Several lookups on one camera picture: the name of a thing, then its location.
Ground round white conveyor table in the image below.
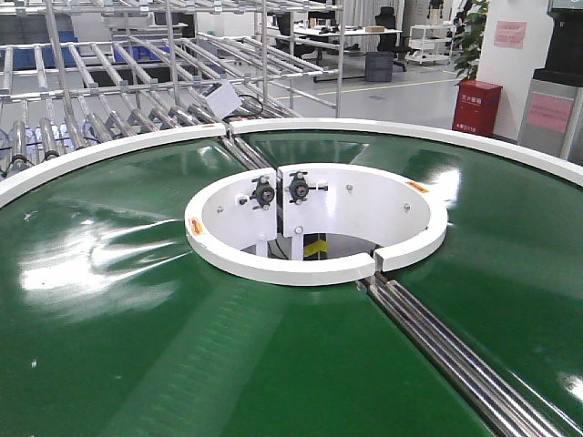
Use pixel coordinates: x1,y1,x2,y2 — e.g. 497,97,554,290
1,120,582,436

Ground steel conveyor seam rollers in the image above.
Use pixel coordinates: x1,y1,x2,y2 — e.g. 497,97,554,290
357,272,567,436

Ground red fire extinguisher cabinet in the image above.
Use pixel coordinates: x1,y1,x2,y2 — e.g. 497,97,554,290
452,80,503,137

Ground metal roller rack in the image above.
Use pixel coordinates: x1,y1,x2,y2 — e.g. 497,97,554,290
1,1,344,178

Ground potted green plant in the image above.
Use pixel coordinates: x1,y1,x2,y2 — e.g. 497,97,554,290
453,0,489,80

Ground white inner conveyor ring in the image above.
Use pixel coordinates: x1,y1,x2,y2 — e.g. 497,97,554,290
183,162,450,288

